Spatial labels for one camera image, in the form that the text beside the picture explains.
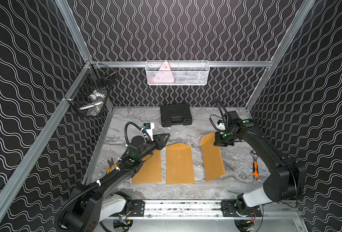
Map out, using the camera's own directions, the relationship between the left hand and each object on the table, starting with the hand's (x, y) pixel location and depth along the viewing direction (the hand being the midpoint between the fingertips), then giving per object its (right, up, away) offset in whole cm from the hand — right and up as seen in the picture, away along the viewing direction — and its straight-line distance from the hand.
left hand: (168, 133), depth 76 cm
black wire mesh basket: (-49, +37, +24) cm, 66 cm away
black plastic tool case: (+5, +11, +34) cm, 36 cm away
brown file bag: (+7, -22, +13) cm, 27 cm away
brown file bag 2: (-11, -24, +12) cm, 29 cm away
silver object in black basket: (-43, +19, +10) cm, 48 cm away
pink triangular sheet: (-3, +35, +13) cm, 37 cm away
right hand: (+27, -6, +7) cm, 28 cm away
